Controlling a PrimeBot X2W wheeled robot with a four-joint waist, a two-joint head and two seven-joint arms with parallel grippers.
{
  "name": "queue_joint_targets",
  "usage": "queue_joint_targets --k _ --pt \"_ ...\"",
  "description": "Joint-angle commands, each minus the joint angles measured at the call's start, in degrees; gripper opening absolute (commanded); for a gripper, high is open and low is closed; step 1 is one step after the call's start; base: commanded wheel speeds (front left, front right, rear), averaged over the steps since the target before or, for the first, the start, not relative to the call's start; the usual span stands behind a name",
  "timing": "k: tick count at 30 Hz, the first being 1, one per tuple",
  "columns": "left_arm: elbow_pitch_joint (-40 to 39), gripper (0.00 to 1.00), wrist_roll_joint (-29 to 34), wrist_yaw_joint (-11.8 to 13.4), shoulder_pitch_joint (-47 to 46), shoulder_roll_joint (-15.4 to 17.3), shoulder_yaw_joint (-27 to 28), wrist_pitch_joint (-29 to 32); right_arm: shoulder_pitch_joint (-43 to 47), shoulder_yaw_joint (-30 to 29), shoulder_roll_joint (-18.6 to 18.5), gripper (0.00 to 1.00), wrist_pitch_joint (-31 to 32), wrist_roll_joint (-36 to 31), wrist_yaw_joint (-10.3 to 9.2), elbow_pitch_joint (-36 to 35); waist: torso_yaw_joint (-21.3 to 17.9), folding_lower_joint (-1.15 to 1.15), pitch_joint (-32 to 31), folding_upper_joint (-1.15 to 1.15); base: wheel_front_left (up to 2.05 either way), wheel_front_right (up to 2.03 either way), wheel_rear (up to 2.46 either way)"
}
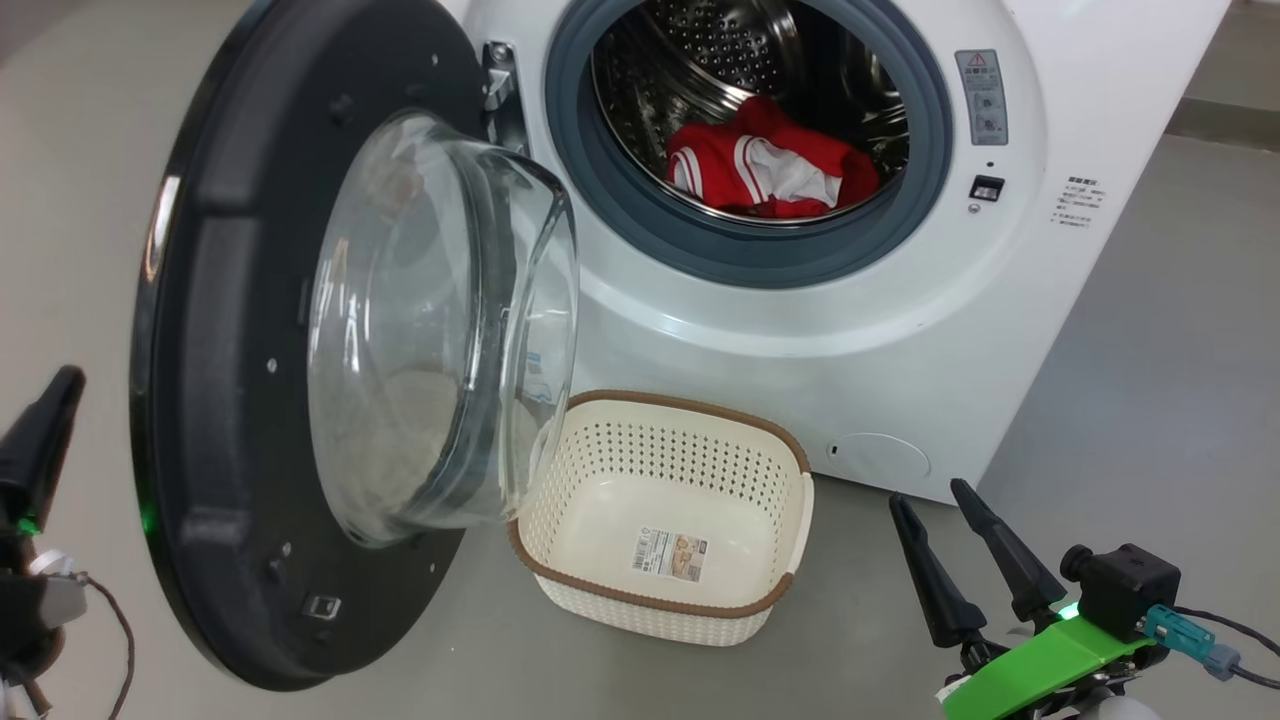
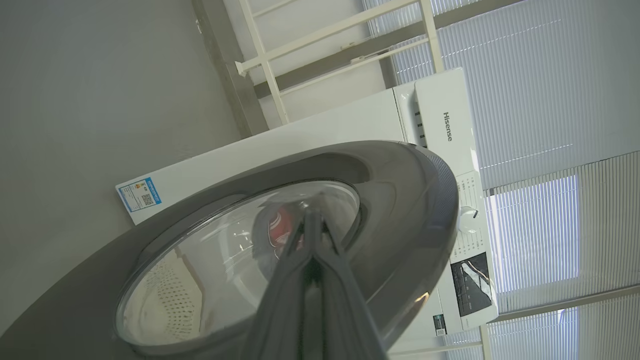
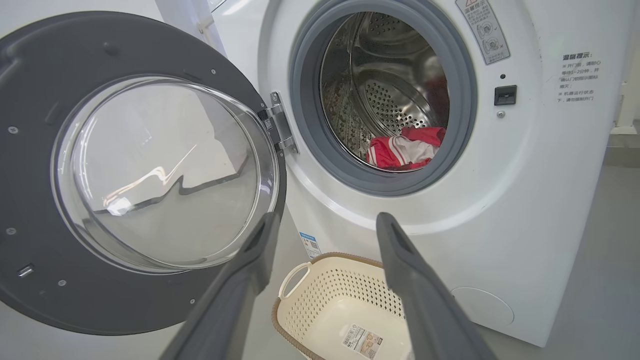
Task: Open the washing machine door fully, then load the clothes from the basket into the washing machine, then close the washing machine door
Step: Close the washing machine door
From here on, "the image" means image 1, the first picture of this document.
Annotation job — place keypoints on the stainless steel washing machine drum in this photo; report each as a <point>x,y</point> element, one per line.
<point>720,50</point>

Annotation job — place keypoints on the cream perforated laundry basket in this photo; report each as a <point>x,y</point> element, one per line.
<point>650,470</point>

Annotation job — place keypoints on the round white filter cover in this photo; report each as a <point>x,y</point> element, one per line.
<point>880,457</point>

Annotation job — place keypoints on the metal door hinge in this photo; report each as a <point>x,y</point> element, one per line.
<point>500,85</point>

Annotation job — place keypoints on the black text notice sticker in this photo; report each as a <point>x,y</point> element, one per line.
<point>1080,200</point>

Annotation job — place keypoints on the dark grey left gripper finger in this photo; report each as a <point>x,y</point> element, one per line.
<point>40,450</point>

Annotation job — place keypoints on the black door latch socket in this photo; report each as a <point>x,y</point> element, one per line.
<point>987,188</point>

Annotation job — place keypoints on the teal right camera connector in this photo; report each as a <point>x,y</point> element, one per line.
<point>1180,632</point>

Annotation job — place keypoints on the white front-load washing machine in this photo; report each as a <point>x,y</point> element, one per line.
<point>900,330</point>

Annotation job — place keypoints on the blue energy label sticker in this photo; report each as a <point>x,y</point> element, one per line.
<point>538,375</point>

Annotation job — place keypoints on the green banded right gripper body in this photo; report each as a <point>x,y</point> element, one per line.
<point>1040,670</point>

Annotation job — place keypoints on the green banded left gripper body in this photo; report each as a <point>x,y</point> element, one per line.
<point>30,600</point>

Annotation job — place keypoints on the black round glass washer door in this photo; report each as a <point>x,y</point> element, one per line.
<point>230,400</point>

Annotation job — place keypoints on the paper basket product label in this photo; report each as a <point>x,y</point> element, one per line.
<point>668,553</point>

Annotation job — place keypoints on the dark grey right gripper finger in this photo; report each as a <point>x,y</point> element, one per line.
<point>1020,580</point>
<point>940,600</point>

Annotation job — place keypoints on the red white striped jersey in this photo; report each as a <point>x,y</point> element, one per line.
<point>720,165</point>

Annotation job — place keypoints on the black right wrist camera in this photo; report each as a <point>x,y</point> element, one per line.
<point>1125,590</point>

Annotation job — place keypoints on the grey warning sticker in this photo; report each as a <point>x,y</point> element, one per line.
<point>980,95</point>

